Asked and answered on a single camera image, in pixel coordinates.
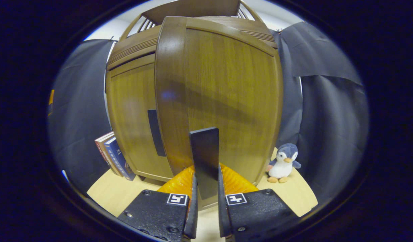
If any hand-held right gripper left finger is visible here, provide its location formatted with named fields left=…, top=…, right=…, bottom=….
left=117, top=165, right=198, bottom=242

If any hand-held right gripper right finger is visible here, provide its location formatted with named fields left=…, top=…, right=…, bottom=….
left=217, top=164, right=299, bottom=241

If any black door handle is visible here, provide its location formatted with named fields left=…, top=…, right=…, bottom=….
left=147, top=109, right=167, bottom=157
left=189, top=127, right=220, bottom=200

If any wooden shoe cabinet door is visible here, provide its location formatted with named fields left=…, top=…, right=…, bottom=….
left=107, top=54, right=173, bottom=182
left=155, top=16, right=284, bottom=209

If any wooden double-door shoe cabinet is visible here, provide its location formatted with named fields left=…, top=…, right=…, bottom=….
left=106, top=0, right=284, bottom=209

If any black backdrop cloth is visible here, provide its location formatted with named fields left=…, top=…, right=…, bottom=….
left=47, top=22, right=370, bottom=202

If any penguin plush toy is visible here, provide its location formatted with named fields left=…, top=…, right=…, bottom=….
left=266, top=143, right=302, bottom=184

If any blue book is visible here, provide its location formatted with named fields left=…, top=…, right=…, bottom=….
left=104, top=136, right=137, bottom=181

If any red book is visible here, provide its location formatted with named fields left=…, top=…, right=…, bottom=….
left=95, top=131, right=123, bottom=177

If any wooden drawer front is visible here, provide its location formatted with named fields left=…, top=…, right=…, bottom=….
left=107, top=17, right=277, bottom=71

